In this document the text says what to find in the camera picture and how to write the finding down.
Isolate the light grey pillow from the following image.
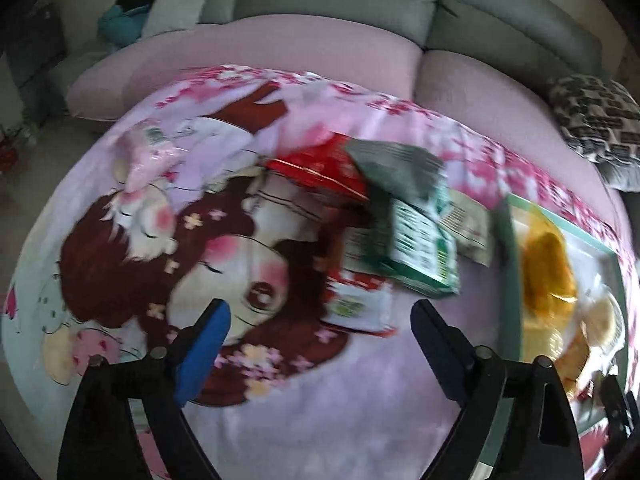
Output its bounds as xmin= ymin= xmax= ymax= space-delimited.
xmin=142 ymin=0 xmax=223 ymax=38

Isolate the beige snack packet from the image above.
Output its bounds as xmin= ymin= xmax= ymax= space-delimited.
xmin=440 ymin=190 xmax=493 ymax=267

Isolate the black white patterned pillow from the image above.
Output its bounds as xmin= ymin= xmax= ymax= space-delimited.
xmin=547 ymin=74 xmax=640 ymax=163

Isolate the teal cardboard tray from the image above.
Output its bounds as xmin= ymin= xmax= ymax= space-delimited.
xmin=492 ymin=194 xmax=633 ymax=436

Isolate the clear round pastry packet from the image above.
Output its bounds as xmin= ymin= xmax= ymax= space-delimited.
xmin=520 ymin=320 xmax=593 ymax=396

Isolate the pink waffle seat cover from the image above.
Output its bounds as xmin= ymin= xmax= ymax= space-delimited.
xmin=65 ymin=15 xmax=426 ymax=123
xmin=415 ymin=50 xmax=636 ymax=241

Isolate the teal cloth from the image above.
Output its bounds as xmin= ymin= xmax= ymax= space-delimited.
xmin=97 ymin=4 xmax=151 ymax=46

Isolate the dark furniture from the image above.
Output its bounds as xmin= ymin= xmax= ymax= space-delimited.
xmin=10 ymin=5 xmax=68 ymax=111

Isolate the dark green snack packet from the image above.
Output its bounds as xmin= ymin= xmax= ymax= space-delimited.
xmin=346 ymin=139 xmax=448 ymax=211

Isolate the white red-edged snack packet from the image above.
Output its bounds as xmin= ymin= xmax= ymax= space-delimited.
xmin=320 ymin=270 xmax=396 ymax=337

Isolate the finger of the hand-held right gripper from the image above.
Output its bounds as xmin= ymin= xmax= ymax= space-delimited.
xmin=599 ymin=374 xmax=636 ymax=442

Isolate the red snack packet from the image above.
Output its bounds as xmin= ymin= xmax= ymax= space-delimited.
xmin=265 ymin=132 xmax=371 ymax=201

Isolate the green white snack packet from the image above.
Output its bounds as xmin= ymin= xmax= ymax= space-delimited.
xmin=385 ymin=195 xmax=461 ymax=297

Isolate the pink printed blanket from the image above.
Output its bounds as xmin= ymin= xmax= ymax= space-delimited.
xmin=0 ymin=62 xmax=640 ymax=480

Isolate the dark grey pillow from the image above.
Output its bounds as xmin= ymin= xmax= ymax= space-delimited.
xmin=597 ymin=157 xmax=640 ymax=192

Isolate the orange bread packet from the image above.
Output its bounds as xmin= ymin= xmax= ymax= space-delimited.
xmin=520 ymin=220 xmax=580 ymax=321

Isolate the pink snack packet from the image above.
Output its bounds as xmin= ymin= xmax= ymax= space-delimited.
xmin=122 ymin=127 xmax=183 ymax=193

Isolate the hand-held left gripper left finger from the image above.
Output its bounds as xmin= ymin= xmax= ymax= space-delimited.
xmin=57 ymin=299 xmax=232 ymax=480

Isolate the pale yellow pastry packet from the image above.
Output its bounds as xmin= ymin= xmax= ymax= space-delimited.
xmin=582 ymin=294 xmax=625 ymax=348

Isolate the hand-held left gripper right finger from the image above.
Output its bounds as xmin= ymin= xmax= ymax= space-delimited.
xmin=410 ymin=299 xmax=586 ymax=480

